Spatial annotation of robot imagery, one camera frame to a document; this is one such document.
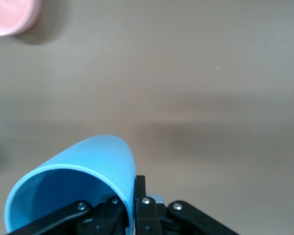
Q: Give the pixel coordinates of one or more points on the pink bowl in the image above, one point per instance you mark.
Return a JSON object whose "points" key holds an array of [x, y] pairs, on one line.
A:
{"points": [[7, 17]]}

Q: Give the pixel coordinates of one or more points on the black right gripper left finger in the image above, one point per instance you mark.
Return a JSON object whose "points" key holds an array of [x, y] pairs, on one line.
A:
{"points": [[71, 215]]}

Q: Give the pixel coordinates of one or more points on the blue plastic cup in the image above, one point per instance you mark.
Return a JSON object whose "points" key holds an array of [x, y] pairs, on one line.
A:
{"points": [[100, 156]]}

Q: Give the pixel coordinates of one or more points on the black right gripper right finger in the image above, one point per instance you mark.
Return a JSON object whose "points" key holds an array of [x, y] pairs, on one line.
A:
{"points": [[186, 220]]}

